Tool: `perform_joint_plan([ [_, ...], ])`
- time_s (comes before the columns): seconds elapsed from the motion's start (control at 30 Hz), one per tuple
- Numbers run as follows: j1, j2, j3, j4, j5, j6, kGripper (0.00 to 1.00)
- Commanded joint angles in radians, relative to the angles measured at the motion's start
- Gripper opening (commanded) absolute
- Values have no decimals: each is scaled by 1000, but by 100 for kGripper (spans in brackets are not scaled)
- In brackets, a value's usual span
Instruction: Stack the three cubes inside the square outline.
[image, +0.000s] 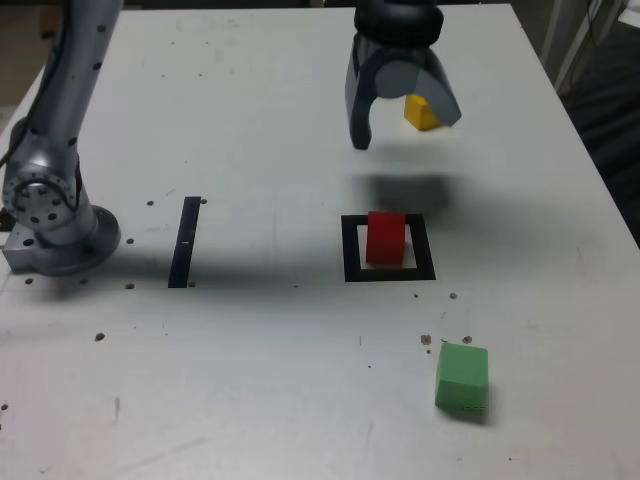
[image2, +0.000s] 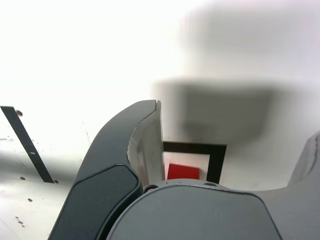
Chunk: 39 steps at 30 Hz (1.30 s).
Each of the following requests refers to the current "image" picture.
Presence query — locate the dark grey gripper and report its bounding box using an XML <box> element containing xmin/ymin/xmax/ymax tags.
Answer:
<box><xmin>344</xmin><ymin>37</ymin><xmax>462</xmax><ymax>151</ymax></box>

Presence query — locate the yellow cube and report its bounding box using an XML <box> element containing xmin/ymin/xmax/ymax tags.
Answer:
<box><xmin>403</xmin><ymin>94</ymin><xmax>444</xmax><ymax>133</ymax></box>

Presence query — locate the red cube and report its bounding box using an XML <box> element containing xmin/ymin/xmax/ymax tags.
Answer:
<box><xmin>365</xmin><ymin>210</ymin><xmax>407</xmax><ymax>266</ymax></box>

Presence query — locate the green cube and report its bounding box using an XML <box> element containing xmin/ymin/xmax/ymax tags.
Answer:
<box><xmin>433</xmin><ymin>342</ymin><xmax>490</xmax><ymax>419</ymax></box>

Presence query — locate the black tape square outline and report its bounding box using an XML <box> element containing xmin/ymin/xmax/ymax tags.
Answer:
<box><xmin>340</xmin><ymin>213</ymin><xmax>437</xmax><ymax>284</ymax></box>

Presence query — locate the black tape strip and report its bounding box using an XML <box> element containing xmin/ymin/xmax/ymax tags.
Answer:
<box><xmin>167</xmin><ymin>196</ymin><xmax>202</xmax><ymax>290</ymax></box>

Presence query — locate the white metal frame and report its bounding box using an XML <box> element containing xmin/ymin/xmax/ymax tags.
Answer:
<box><xmin>537</xmin><ymin>0</ymin><xmax>640</xmax><ymax>96</ymax></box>

